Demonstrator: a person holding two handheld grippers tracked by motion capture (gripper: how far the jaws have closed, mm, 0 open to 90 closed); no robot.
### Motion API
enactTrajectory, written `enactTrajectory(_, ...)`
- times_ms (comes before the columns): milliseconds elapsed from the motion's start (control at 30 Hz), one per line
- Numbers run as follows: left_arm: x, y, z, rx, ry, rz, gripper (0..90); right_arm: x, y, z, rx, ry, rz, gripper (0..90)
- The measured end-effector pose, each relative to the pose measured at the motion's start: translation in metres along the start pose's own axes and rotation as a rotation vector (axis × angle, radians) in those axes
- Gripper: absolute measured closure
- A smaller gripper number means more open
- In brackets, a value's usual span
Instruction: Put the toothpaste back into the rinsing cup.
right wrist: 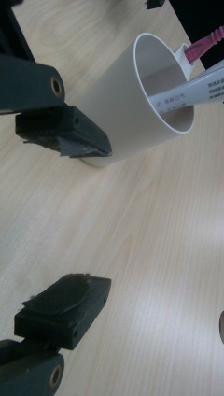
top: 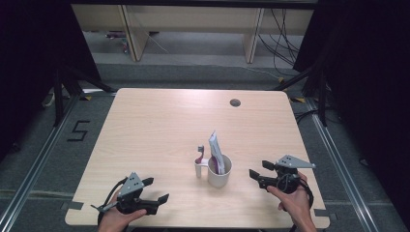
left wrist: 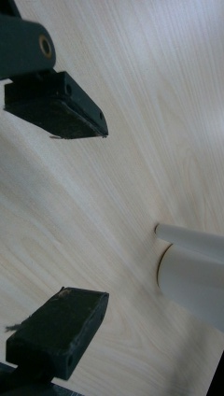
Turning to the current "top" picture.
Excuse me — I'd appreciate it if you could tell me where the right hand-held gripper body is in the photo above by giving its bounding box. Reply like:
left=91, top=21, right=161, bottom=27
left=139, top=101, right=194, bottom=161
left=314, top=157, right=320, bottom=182
left=258, top=154, right=317, bottom=194

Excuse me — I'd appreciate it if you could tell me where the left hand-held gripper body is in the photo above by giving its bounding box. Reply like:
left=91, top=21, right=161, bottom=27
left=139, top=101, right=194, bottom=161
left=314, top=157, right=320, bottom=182
left=91, top=171, right=160, bottom=217

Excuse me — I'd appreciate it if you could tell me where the white cup with side holder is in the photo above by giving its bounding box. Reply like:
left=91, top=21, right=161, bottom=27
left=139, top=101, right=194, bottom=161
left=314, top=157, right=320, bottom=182
left=193, top=153, right=233, bottom=189

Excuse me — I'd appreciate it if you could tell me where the white toothpaste tube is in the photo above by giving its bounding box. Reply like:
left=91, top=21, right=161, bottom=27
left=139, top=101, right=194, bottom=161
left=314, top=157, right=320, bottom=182
left=208, top=130, right=227, bottom=176

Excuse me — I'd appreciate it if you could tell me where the person's left hand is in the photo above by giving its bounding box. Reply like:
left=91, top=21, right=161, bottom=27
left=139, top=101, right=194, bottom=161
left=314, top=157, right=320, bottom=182
left=98, top=205, right=148, bottom=232

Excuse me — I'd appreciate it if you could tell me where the person's right hand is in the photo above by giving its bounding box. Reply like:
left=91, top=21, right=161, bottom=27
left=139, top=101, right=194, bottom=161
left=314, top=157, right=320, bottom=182
left=266, top=172, right=316, bottom=225

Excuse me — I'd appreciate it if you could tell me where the black metal stand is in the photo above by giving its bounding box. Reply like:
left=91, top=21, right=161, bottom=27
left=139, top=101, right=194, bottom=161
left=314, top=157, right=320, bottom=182
left=52, top=65, right=118, bottom=128
left=271, top=62, right=331, bottom=128

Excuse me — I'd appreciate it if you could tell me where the black curtain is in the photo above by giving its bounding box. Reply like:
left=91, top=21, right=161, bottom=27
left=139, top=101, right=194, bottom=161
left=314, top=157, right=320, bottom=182
left=292, top=0, right=410, bottom=224
left=0, top=0, right=102, bottom=163

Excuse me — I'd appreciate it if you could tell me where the white power strip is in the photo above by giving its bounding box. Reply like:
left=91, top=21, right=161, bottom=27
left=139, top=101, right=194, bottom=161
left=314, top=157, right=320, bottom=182
left=41, top=91, right=57, bottom=109

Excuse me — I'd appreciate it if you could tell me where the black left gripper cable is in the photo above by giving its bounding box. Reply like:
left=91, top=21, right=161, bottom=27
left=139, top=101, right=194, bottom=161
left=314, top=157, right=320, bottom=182
left=97, top=176, right=130, bottom=225

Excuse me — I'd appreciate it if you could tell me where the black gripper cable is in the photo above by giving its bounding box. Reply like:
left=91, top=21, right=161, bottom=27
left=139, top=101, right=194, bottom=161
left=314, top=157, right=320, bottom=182
left=299, top=178, right=316, bottom=211
left=97, top=176, right=130, bottom=225

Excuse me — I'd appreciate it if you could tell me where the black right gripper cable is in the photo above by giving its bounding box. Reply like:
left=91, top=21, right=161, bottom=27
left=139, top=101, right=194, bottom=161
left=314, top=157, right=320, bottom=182
left=299, top=178, right=316, bottom=211

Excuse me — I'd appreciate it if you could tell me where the aluminium floor rail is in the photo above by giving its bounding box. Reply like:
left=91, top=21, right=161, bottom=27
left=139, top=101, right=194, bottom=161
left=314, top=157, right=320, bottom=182
left=305, top=97, right=379, bottom=232
left=0, top=94, right=81, bottom=232

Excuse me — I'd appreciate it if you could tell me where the black floor cable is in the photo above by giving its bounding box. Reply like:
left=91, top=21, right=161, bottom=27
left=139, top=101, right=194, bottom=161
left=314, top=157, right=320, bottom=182
left=294, top=108, right=321, bottom=126

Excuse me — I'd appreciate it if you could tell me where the thin white floor cable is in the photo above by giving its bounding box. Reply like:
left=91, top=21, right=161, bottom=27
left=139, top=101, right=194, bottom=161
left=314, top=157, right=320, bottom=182
left=241, top=65, right=282, bottom=80

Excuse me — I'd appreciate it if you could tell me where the bundle of hanging black cables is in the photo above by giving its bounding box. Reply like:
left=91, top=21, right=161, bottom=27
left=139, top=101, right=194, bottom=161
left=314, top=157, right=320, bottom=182
left=257, top=8, right=302, bottom=77

